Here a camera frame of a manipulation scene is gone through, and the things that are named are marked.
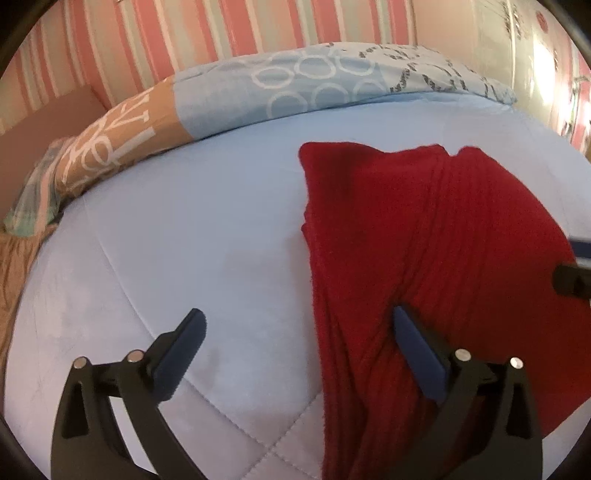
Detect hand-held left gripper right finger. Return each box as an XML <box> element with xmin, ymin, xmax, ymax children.
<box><xmin>392</xmin><ymin>305</ymin><xmax>543</xmax><ymax>480</ymax></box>

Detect patterned blue orange pillow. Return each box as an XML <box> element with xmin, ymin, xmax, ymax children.
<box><xmin>54</xmin><ymin>41</ymin><xmax>518</xmax><ymax>195</ymax></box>

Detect red knit sweater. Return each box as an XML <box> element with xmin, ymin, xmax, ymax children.
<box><xmin>298</xmin><ymin>141</ymin><xmax>591</xmax><ymax>480</ymax></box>

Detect light blue quilted bed cover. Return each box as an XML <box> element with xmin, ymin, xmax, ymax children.
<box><xmin>4</xmin><ymin>90</ymin><xmax>591</xmax><ymax>480</ymax></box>

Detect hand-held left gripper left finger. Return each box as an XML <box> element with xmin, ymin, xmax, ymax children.
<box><xmin>50</xmin><ymin>308</ymin><xmax>206</xmax><ymax>480</ymax></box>

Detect brown headboard panel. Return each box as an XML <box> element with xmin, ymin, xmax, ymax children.
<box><xmin>0</xmin><ymin>84</ymin><xmax>109</xmax><ymax>222</ymax></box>

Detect brown wrinkled cloth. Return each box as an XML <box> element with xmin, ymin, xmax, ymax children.
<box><xmin>0</xmin><ymin>231</ymin><xmax>44</xmax><ymax>370</ymax></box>

